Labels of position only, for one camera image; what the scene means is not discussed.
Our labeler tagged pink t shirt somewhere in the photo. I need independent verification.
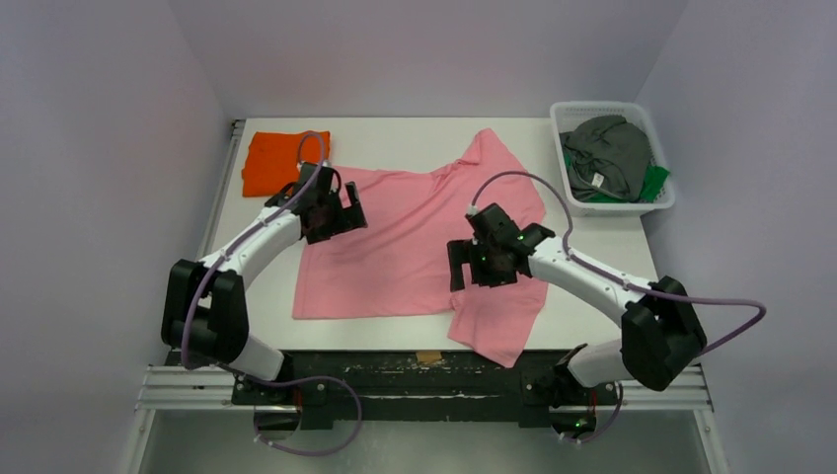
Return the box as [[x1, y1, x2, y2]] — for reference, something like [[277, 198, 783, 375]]
[[292, 128, 548, 367]]

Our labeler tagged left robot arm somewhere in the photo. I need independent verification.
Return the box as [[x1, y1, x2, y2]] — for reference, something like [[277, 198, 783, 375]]
[[161, 163, 367, 404]]

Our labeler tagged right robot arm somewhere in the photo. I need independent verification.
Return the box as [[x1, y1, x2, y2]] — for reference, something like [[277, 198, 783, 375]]
[[446, 203, 707, 402]]

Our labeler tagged folded orange t shirt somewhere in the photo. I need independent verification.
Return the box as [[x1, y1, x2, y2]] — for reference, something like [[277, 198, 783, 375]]
[[241, 130, 331, 198]]

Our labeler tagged brown tape piece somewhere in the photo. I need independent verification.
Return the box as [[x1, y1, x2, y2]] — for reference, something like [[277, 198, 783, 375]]
[[416, 351, 443, 365]]

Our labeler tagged white plastic basket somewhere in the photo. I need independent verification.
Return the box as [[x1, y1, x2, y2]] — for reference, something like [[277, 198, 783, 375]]
[[550, 101, 675, 217]]

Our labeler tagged grey t shirt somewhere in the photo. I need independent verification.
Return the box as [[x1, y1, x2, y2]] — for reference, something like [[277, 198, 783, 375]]
[[560, 115, 652, 202]]

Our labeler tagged green t shirt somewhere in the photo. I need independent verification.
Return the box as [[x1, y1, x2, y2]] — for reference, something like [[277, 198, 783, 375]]
[[563, 150, 670, 204]]

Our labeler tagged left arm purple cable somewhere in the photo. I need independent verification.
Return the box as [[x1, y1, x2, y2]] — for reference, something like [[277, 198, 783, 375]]
[[180, 131, 364, 458]]

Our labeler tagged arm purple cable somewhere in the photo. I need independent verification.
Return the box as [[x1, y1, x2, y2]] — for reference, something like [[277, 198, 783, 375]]
[[467, 171, 768, 446], [180, 131, 364, 458]]

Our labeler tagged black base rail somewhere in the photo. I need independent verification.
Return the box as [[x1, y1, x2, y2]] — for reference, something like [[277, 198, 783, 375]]
[[163, 350, 678, 434]]

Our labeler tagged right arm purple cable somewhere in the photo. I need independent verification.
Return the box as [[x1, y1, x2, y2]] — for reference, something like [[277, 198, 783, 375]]
[[467, 171, 768, 446]]

